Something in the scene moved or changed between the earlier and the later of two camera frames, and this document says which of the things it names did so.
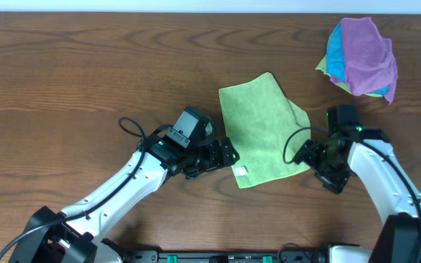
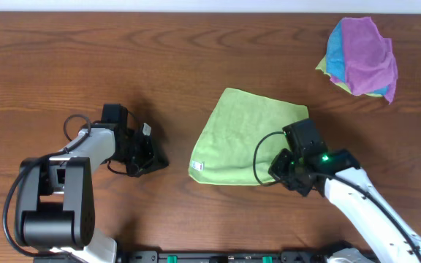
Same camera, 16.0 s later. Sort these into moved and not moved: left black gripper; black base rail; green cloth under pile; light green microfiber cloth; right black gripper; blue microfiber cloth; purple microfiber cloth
Moved: right black gripper; left black gripper; light green microfiber cloth
Not moved: purple microfiber cloth; blue microfiber cloth; black base rail; green cloth under pile
